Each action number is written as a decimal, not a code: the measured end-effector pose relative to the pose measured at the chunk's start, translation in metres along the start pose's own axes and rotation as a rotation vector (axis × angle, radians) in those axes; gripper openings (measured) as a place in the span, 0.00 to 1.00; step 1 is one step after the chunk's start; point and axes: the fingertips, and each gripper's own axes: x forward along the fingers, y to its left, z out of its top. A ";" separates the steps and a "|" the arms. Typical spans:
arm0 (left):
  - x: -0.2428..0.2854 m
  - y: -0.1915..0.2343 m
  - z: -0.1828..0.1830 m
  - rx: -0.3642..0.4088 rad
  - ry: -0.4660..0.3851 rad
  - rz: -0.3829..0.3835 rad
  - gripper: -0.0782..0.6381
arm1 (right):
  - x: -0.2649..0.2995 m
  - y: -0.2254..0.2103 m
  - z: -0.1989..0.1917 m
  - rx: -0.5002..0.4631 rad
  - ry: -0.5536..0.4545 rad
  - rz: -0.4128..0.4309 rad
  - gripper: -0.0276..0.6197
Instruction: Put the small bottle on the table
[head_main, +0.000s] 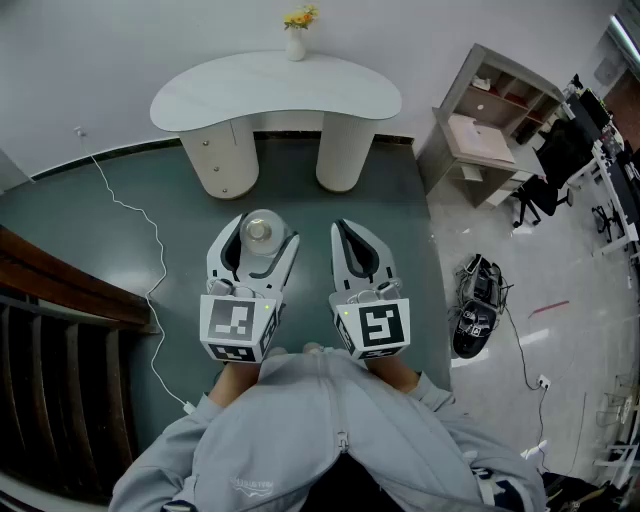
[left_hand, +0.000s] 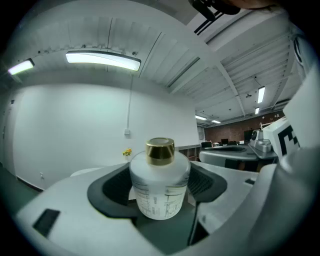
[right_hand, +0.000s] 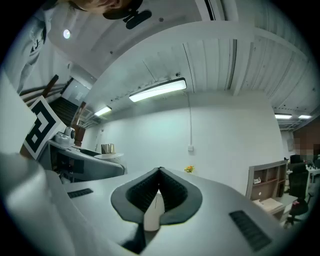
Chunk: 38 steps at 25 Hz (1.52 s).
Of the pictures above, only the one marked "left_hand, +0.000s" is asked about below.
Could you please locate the white oval marble table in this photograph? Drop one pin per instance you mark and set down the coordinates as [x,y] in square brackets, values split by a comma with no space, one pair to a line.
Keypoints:
[85,172]

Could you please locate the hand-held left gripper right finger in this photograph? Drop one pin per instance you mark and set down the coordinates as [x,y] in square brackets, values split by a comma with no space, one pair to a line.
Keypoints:
[237,207]

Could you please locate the yellow flower bouquet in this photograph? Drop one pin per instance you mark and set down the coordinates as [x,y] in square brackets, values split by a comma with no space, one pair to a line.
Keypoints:
[127,151]

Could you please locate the long ceiling light panel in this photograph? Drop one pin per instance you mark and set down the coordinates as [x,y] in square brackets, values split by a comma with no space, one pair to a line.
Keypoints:
[261,94]
[21,67]
[200,117]
[102,60]

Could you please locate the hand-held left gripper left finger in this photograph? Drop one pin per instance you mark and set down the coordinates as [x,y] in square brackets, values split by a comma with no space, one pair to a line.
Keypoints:
[75,200]

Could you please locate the white wall conduit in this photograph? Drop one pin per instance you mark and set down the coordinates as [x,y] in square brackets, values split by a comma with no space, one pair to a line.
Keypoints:
[129,100]

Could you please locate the white wall junction box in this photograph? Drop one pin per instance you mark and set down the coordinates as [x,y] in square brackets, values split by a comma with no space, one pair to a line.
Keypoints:
[127,131]

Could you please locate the wooden side desk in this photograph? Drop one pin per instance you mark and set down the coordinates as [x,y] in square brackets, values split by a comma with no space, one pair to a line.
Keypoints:
[190,152]

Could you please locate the white wall outlet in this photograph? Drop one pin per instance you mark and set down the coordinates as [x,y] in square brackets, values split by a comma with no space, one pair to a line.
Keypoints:
[42,175]

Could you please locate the black computer monitor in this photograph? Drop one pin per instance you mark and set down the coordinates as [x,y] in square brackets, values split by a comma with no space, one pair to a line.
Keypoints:
[248,135]

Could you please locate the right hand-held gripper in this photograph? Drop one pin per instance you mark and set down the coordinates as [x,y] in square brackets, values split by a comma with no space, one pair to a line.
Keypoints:
[272,132]

